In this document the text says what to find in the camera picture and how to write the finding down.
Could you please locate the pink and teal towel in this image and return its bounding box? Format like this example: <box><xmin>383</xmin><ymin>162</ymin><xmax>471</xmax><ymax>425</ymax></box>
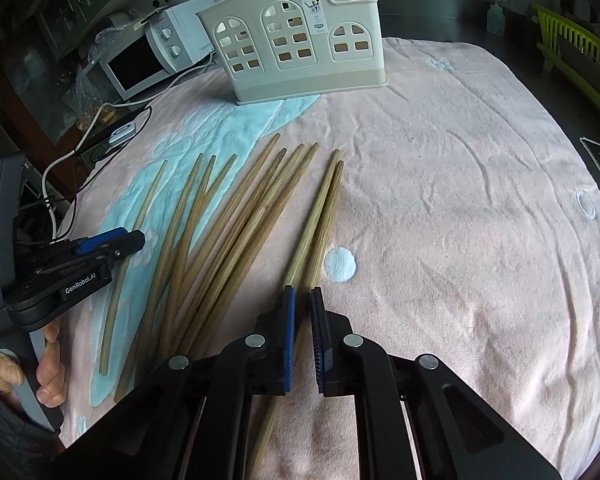
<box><xmin>60</xmin><ymin>38</ymin><xmax>600</xmax><ymax>479</ymax></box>

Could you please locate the cream plastic utensil holder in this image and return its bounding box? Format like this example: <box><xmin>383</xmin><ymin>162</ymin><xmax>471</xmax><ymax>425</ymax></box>
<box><xmin>198</xmin><ymin>0</ymin><xmax>387</xmax><ymax>104</ymax></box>

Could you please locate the black thin cable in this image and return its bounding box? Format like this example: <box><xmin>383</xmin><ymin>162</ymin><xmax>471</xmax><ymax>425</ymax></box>
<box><xmin>9</xmin><ymin>104</ymin><xmax>154</xmax><ymax>246</ymax></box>

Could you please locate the small white blue device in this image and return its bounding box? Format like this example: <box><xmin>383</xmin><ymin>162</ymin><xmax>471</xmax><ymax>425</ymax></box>
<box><xmin>108</xmin><ymin>122</ymin><xmax>136</xmax><ymax>146</ymax></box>

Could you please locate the lime green dish rack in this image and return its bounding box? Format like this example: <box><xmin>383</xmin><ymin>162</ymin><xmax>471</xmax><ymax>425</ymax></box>
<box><xmin>532</xmin><ymin>3</ymin><xmax>600</xmax><ymax>110</ymax></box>

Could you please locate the person's left hand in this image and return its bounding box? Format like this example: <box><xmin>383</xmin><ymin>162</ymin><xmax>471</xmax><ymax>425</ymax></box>
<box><xmin>0</xmin><ymin>322</ymin><xmax>68</xmax><ymax>410</ymax></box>

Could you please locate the white microwave oven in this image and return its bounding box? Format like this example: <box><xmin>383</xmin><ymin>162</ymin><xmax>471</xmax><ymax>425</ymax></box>
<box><xmin>100</xmin><ymin>0</ymin><xmax>213</xmax><ymax>100</ymax></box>

